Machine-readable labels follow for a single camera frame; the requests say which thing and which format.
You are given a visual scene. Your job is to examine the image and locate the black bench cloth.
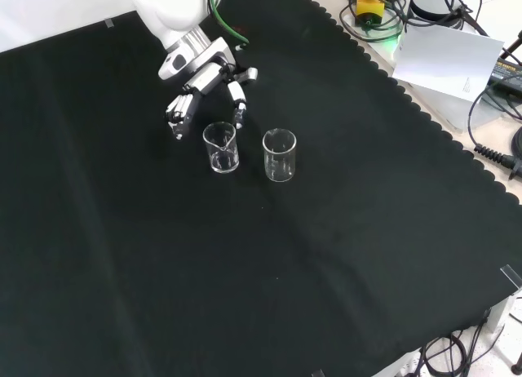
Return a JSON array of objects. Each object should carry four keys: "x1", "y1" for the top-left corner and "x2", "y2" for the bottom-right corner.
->
[{"x1": 0, "y1": 0, "x2": 522, "y2": 377}]

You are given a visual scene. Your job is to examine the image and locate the black power adapter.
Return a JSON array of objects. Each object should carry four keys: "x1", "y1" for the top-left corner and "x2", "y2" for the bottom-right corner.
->
[{"x1": 488, "y1": 55, "x2": 522, "y2": 94}]

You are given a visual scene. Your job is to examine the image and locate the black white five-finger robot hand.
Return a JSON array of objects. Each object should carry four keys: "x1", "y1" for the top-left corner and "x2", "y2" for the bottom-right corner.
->
[{"x1": 157, "y1": 37, "x2": 259, "y2": 141}]

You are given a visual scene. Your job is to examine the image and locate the pale board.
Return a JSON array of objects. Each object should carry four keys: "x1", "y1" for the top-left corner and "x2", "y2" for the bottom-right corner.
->
[{"x1": 391, "y1": 24, "x2": 507, "y2": 105}]

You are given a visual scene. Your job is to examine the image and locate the black coiled cable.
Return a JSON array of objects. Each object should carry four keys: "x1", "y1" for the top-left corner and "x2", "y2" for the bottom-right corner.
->
[{"x1": 467, "y1": 78, "x2": 522, "y2": 175}]

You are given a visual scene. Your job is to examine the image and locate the clear glass beaker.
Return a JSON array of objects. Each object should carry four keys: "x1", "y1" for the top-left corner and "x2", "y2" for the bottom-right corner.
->
[
  {"x1": 202, "y1": 122, "x2": 240, "y2": 175},
  {"x1": 262, "y1": 128, "x2": 298, "y2": 183}
]

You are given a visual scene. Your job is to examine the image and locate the black cables under bench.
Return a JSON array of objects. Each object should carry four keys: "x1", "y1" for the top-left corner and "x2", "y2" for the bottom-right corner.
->
[{"x1": 418, "y1": 307, "x2": 522, "y2": 377}]

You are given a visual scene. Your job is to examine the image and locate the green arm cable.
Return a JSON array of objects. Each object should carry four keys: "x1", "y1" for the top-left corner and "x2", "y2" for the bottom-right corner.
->
[{"x1": 206, "y1": 0, "x2": 250, "y2": 51}]

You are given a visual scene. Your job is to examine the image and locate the yellow stop button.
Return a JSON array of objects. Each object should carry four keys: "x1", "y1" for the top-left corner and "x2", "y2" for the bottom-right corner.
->
[{"x1": 355, "y1": 0, "x2": 387, "y2": 28}]

